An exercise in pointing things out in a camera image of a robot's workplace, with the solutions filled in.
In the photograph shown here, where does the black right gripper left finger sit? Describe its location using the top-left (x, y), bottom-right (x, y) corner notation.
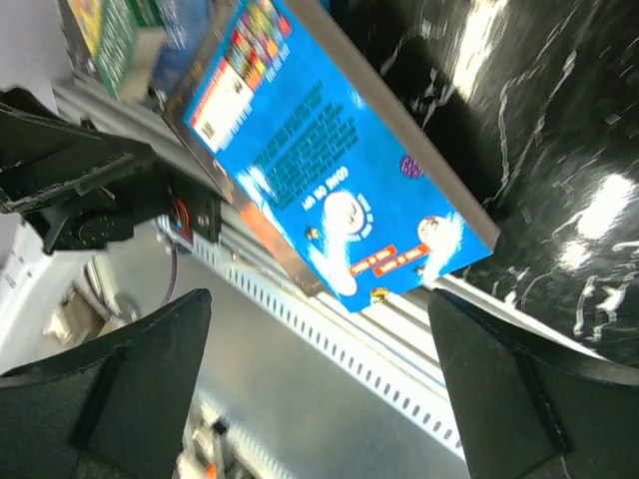
top-left (1, 288), bottom-right (212, 478)

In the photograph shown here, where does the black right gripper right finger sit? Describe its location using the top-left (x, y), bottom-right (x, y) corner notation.
top-left (428, 289), bottom-right (638, 478)

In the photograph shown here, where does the blue treehouse paperback book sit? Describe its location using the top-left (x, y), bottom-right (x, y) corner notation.
top-left (167, 1), bottom-right (499, 312)

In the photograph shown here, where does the dark Tale Of Two Cities book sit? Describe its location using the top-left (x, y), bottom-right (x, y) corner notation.
top-left (163, 27), bottom-right (327, 297)

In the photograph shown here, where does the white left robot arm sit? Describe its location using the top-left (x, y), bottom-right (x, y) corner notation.
top-left (1, 87), bottom-right (173, 370)

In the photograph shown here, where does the black marble pattern mat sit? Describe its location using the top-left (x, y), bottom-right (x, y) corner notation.
top-left (330, 1), bottom-right (638, 367)

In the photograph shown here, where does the green 104-Storey Treehouse book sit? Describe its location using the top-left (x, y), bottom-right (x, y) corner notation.
top-left (59, 0), bottom-right (166, 103)

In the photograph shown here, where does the blue Animal Farm book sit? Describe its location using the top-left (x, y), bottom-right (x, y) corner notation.
top-left (150, 0), bottom-right (215, 95)

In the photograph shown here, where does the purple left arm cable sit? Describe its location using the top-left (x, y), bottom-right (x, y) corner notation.
top-left (159, 241), bottom-right (181, 308)

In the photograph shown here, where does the aluminium mounting rail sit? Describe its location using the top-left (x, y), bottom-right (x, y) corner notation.
top-left (53, 78), bottom-right (595, 394)

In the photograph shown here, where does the white slotted cable duct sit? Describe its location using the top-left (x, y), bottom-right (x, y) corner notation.
top-left (192, 236), bottom-right (464, 458)

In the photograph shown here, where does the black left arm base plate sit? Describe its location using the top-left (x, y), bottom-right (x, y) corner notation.
top-left (169, 182), bottom-right (222, 243)

